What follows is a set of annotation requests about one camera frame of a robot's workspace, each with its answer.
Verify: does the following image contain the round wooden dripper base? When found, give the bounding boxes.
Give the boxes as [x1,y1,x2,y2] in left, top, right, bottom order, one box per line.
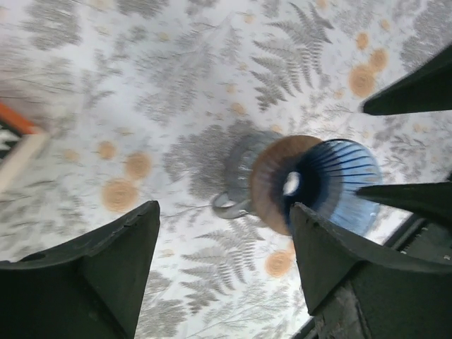
[249,135,322,236]

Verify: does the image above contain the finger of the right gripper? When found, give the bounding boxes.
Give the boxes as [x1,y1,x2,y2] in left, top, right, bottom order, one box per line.
[356,182,451,223]
[362,46,451,116]

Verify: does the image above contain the coffee filter paper box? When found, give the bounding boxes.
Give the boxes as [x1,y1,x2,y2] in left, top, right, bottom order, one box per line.
[1,103,49,193]

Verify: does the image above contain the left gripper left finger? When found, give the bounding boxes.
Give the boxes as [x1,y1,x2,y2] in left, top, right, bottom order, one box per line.
[1,201,160,338]

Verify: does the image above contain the blue ribbed cone dripper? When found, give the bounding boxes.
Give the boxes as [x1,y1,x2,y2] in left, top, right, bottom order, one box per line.
[281,138,382,236]

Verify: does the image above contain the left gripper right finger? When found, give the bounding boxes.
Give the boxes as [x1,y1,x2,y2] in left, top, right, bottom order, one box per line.
[290,205,451,338]

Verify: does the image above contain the grey glass coffee server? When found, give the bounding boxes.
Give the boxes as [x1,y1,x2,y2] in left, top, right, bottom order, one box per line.
[211,131,283,220]

